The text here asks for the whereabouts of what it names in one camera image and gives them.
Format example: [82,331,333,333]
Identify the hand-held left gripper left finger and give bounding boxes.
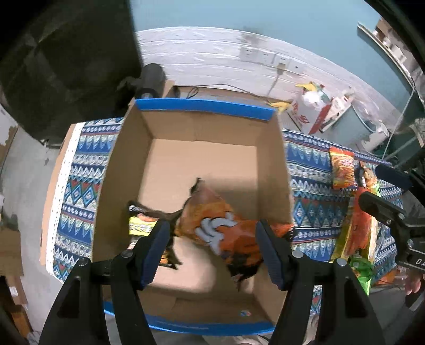
[38,219,171,345]

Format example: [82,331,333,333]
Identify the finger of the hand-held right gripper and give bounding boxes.
[359,192,406,230]
[376,164,425,200]

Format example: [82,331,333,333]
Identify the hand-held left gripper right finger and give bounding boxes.
[255,219,387,345]

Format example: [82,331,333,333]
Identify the long orange snack bag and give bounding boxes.
[339,187,380,261]

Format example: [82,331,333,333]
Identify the yellow snack bag dark top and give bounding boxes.
[127,200,183,270]

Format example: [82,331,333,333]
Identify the green snack bag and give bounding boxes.
[348,256,375,296]

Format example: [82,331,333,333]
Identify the orange snack bag white print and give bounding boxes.
[173,177,294,292]

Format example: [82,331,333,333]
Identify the cardboard box with blue sides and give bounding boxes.
[91,98,294,334]

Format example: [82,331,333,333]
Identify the person's right hand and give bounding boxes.
[404,270,425,296]

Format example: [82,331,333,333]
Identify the orange and green snack packet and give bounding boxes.
[355,162,380,197]

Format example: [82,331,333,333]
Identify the white chair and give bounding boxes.
[360,122,391,152]

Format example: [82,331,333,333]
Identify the red noodle snack packet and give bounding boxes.
[329,147,357,190]

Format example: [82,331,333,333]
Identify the blue patterned tablecloth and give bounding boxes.
[45,118,407,319]

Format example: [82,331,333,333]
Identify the open white carton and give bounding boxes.
[327,93,355,124]

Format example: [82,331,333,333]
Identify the red and white carton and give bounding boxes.
[287,89,336,135]

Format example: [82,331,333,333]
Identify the yellow toy in carton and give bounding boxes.
[295,81,324,95]

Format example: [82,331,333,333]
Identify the yellow bananas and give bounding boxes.
[267,101,293,114]

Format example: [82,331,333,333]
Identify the black cylinder device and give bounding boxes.
[139,63,166,99]

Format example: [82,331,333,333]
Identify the large dark cloth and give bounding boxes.
[0,0,144,141]

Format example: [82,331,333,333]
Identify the wall shelf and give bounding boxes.
[357,18,419,84]

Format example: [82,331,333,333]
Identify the white plug cable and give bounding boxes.
[266,64,287,101]

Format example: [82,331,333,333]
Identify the black cable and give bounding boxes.
[186,83,268,100]

